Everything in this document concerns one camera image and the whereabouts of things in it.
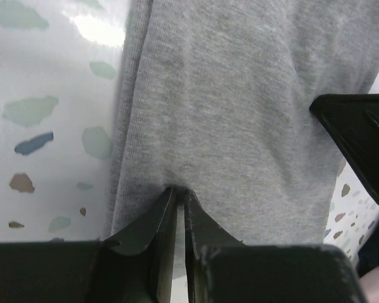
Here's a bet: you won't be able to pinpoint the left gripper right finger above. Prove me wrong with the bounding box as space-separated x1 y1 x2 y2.
183 191 367 303

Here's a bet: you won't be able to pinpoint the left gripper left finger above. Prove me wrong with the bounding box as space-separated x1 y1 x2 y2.
0 188 176 302

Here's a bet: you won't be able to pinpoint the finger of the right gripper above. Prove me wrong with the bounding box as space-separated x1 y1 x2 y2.
310 94 379 205

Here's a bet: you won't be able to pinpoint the grey tank top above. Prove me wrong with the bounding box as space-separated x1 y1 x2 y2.
104 1 379 245

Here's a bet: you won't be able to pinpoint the navy lettered tank top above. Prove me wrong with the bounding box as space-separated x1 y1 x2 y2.
356 224 379 278

